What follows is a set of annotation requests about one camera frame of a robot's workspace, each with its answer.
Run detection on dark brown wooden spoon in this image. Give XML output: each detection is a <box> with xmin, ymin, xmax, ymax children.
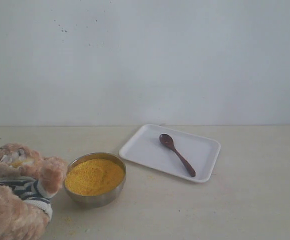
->
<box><xmin>159</xmin><ymin>133</ymin><xmax>196</xmax><ymax>178</ymax></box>

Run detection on beige teddy bear striped shirt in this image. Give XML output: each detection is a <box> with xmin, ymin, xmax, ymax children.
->
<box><xmin>0</xmin><ymin>143</ymin><xmax>68</xmax><ymax>240</ymax></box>

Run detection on white rectangular tray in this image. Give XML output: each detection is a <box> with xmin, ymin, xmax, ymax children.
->
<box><xmin>119</xmin><ymin>124</ymin><xmax>221</xmax><ymax>183</ymax></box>

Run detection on steel bowl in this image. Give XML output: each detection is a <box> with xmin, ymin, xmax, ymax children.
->
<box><xmin>63</xmin><ymin>152</ymin><xmax>127</xmax><ymax>208</ymax></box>

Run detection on yellow millet grains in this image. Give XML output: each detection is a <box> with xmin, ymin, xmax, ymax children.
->
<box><xmin>64</xmin><ymin>158</ymin><xmax>125</xmax><ymax>196</ymax></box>

